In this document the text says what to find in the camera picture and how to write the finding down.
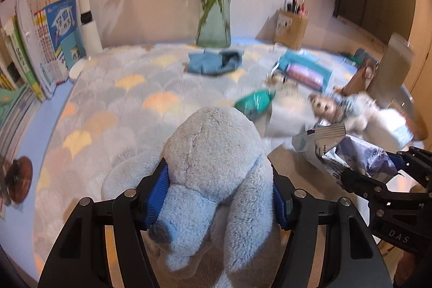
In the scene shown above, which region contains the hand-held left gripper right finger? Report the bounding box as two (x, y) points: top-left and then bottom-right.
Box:
(268, 158), (394, 288)

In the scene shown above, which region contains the brown round ornament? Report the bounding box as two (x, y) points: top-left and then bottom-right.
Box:
(4, 156), (33, 205)

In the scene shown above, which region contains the pink purse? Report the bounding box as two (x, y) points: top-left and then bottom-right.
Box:
(342, 59), (379, 96)

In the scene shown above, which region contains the white soft cloth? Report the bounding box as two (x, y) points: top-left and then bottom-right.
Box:
(266, 90), (318, 137)

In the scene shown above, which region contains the bunch of pens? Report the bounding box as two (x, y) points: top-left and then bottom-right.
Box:
(283, 0), (309, 19)

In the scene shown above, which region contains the white desk lamp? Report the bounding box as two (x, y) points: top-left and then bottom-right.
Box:
(69, 0), (103, 83)

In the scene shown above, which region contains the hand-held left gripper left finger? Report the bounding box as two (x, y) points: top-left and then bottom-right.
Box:
(38, 158), (169, 288)

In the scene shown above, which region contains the teal plastic packet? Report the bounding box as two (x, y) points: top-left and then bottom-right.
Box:
(234, 89), (276, 115)

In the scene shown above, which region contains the teal cloth pouch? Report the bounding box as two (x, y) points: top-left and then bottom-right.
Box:
(277, 50), (333, 92)

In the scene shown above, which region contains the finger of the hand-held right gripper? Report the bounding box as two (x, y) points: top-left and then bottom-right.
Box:
(388, 146), (432, 194)
(339, 170), (394, 206)

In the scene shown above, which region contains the row of books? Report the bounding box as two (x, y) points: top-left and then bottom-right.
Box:
(0, 0), (87, 170)

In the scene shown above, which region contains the purple plastic packet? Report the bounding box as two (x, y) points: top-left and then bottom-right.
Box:
(286, 63), (325, 88)

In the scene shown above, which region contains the white blue printed packet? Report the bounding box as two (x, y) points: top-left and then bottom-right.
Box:
(292, 124), (400, 180)

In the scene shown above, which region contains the burlap pen holder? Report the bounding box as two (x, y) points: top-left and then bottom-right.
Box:
(273, 9), (309, 50)

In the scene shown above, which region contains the grey-blue plush dog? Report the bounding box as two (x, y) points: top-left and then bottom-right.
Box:
(101, 106), (287, 288)

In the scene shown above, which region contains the blue folded cloth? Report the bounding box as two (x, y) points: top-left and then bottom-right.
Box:
(188, 50), (244, 75)

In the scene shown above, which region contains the brown haired plush doll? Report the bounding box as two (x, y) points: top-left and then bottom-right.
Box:
(308, 90), (376, 133)

